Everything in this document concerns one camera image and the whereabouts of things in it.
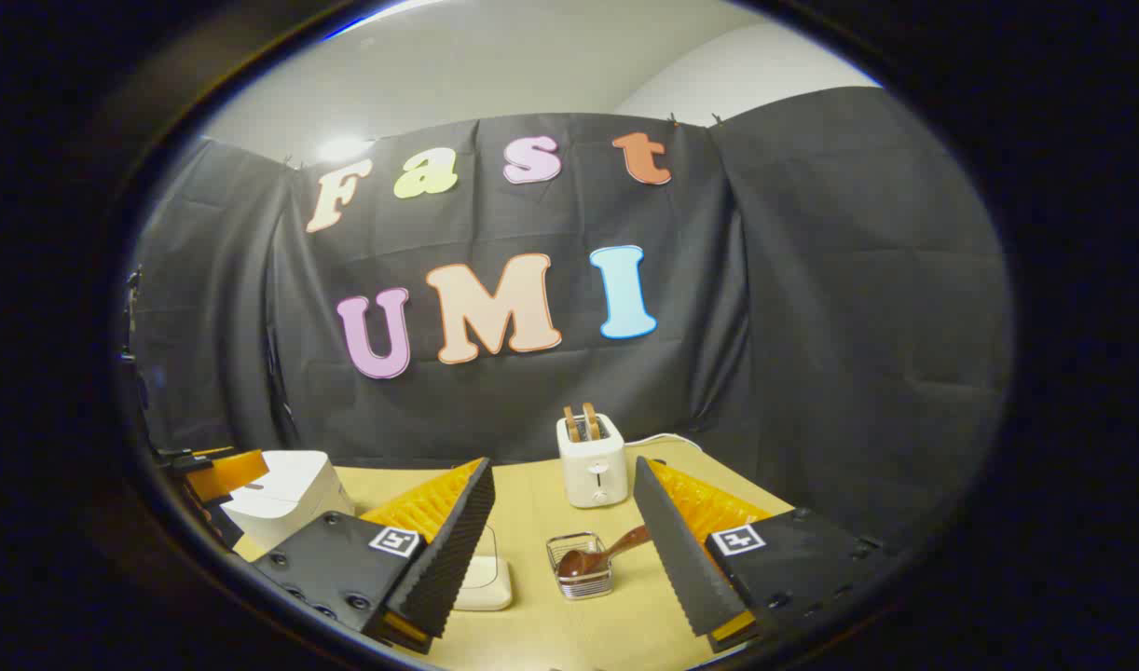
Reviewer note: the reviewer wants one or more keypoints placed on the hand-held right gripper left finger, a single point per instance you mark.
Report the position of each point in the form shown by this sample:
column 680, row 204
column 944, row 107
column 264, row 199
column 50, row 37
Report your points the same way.
column 453, row 550

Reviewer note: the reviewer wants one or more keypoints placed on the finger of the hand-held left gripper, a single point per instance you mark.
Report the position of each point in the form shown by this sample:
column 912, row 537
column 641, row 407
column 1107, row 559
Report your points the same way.
column 225, row 475

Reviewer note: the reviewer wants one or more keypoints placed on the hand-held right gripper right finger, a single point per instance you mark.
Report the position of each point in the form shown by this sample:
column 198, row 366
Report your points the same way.
column 677, row 550

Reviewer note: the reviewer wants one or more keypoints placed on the clear container of rice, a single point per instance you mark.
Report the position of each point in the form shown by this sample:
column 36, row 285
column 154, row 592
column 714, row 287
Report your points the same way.
column 486, row 582

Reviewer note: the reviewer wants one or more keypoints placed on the white rice cooker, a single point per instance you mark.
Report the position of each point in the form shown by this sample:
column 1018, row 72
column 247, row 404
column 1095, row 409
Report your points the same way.
column 290, row 499

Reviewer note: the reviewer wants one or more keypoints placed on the brown wooden spoon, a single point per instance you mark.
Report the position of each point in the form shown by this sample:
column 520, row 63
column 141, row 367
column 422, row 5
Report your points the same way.
column 583, row 561

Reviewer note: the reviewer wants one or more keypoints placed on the white toaster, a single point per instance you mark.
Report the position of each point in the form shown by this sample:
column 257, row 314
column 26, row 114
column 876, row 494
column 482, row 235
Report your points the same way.
column 593, row 471

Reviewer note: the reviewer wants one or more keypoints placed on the toasted bread slice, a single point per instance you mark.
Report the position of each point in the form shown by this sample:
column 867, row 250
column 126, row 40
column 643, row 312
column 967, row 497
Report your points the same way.
column 570, row 424
column 590, row 421

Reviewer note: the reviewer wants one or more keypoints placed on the black backdrop cloth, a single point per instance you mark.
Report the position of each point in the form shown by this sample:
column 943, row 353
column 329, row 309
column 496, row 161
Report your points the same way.
column 812, row 326

